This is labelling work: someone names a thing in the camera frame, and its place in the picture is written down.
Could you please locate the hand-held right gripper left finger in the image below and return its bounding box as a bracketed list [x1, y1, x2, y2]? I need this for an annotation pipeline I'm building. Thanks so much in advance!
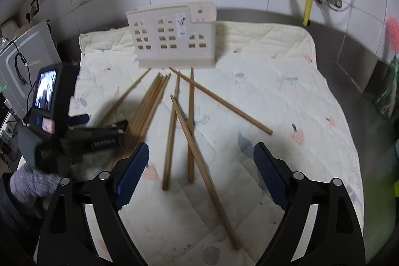
[37, 141, 150, 266]

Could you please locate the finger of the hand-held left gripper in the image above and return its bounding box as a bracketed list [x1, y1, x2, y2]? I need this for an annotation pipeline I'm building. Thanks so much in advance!
[72, 119, 129, 135]
[69, 114, 90, 127]

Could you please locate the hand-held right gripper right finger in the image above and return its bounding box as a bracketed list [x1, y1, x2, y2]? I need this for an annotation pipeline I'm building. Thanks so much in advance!
[253, 142, 366, 266]

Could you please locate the single wooden chopstick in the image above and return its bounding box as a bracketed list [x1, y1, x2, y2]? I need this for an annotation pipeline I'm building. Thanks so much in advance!
[170, 94, 242, 251]

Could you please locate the row of wooden chopsticks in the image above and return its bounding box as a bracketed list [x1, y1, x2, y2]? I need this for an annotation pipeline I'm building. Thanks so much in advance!
[104, 67, 274, 192]

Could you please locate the beige plastic utensil holder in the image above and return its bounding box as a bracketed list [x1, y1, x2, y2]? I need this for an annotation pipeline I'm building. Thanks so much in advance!
[125, 1, 218, 70]

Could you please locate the person's left hand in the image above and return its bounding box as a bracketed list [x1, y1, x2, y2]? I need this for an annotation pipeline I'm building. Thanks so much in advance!
[9, 166, 62, 203]

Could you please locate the grey box appliance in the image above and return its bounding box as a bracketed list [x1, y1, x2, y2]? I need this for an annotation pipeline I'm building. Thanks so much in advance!
[0, 20, 62, 118]

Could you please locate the cream printed quilted blanket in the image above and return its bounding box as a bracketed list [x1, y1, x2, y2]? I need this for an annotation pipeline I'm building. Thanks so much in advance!
[70, 20, 365, 266]

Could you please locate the pink brush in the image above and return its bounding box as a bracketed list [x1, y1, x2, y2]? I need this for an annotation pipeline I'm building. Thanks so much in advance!
[386, 17, 399, 54]

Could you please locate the black cable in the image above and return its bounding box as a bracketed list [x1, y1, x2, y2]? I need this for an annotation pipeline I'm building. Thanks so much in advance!
[14, 52, 30, 86]

